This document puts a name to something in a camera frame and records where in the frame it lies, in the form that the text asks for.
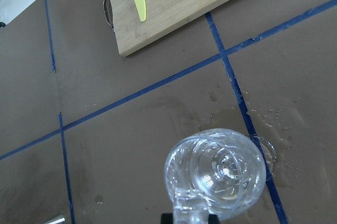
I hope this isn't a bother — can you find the clear wine glass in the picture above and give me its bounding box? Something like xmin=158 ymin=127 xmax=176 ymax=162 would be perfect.
xmin=164 ymin=128 xmax=267 ymax=223

